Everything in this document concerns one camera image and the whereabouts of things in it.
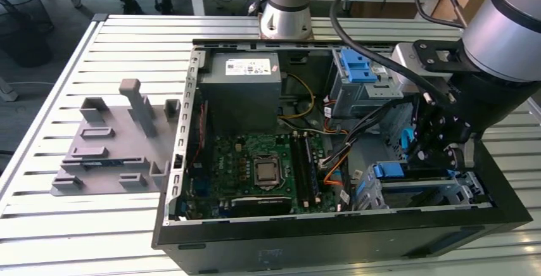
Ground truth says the blue data wire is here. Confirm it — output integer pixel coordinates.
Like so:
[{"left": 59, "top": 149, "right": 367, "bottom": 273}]
[{"left": 399, "top": 126, "right": 415, "bottom": 160}]

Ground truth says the black cable bundle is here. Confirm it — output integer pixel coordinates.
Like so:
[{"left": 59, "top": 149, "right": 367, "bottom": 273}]
[{"left": 321, "top": 98, "right": 418, "bottom": 169}]

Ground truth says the metal disk bay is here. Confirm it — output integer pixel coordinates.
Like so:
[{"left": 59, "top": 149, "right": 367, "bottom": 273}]
[{"left": 353, "top": 158, "right": 482, "bottom": 210}]

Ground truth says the silver CPU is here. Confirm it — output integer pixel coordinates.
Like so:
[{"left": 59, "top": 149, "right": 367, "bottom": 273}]
[{"left": 255, "top": 160, "right": 279, "bottom": 185}]

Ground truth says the metal drive cage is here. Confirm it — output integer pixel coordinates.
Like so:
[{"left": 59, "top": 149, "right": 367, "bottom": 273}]
[{"left": 329, "top": 47, "right": 423, "bottom": 122}]

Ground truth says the blue-green RAM stick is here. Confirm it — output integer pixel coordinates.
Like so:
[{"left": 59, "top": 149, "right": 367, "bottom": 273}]
[{"left": 81, "top": 158, "right": 127, "bottom": 167}]

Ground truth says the hard disk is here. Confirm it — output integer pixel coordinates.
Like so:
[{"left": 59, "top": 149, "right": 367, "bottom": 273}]
[{"left": 354, "top": 161, "right": 457, "bottom": 201}]

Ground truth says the black graphics card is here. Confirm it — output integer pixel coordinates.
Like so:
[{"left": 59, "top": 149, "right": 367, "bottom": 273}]
[{"left": 230, "top": 195, "right": 294, "bottom": 218}]

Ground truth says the green motherboard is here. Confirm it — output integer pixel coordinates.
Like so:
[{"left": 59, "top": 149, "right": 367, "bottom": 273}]
[{"left": 186, "top": 132, "right": 339, "bottom": 220}]

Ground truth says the grey parts rack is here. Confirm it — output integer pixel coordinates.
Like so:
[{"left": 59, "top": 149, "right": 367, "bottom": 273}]
[{"left": 49, "top": 78, "right": 183, "bottom": 198}]

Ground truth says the yellow wire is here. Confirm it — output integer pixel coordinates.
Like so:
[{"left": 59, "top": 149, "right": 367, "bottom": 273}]
[{"left": 278, "top": 73, "right": 317, "bottom": 120}]

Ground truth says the orange wire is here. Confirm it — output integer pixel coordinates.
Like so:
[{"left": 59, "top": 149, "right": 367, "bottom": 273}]
[{"left": 323, "top": 165, "right": 345, "bottom": 189}]

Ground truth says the pale grey wrist camera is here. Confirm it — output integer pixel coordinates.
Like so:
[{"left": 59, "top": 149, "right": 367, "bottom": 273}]
[{"left": 390, "top": 43, "right": 449, "bottom": 93}]

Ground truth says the black RAM stick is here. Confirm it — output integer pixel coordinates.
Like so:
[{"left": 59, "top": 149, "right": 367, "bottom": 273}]
[{"left": 303, "top": 135, "right": 322, "bottom": 204}]

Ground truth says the black camera bracket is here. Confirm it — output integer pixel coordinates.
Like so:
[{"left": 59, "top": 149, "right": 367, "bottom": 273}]
[{"left": 411, "top": 38, "right": 466, "bottom": 75}]

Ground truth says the black open PC case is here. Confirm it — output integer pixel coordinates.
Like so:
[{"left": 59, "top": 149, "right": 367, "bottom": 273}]
[{"left": 151, "top": 38, "right": 534, "bottom": 275}]

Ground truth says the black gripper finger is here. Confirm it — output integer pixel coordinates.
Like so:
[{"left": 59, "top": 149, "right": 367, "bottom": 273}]
[
  {"left": 442, "top": 120, "right": 478, "bottom": 170},
  {"left": 403, "top": 97, "right": 450, "bottom": 166}
]

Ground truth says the blue plastic drive latch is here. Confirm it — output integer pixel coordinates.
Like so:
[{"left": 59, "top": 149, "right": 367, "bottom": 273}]
[{"left": 339, "top": 49, "right": 377, "bottom": 84}]

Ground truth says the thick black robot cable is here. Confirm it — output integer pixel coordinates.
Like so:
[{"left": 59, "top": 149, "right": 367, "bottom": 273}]
[{"left": 329, "top": 0, "right": 450, "bottom": 106}]

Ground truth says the red black twisted wire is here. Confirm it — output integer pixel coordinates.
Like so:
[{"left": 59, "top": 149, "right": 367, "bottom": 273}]
[{"left": 199, "top": 100, "right": 211, "bottom": 150}]

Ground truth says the grey power supply unit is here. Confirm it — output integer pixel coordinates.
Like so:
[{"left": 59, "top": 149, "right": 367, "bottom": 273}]
[{"left": 198, "top": 51, "right": 283, "bottom": 134}]

